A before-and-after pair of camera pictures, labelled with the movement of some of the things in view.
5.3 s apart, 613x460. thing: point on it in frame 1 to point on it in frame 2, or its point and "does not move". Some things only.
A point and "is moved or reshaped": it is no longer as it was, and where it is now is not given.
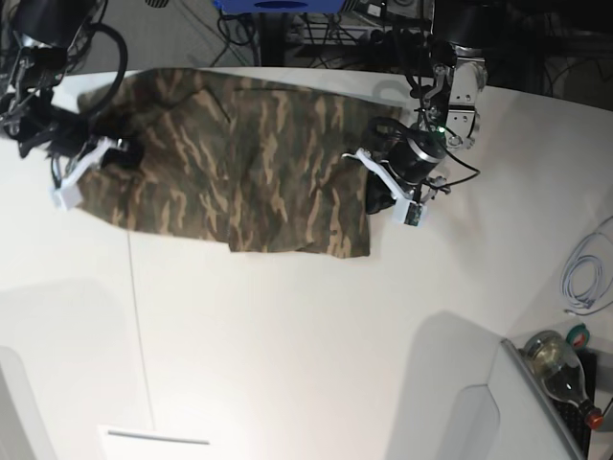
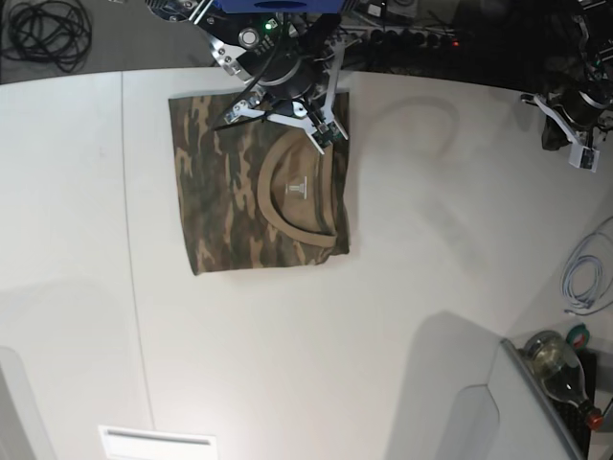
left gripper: (67, 133) to (295, 69)
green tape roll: (578, 335) does not move
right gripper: (412, 159) to (580, 107)
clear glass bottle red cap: (550, 356) does not move
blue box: (275, 7) does not move
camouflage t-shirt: (260, 162) is moved or reshaped
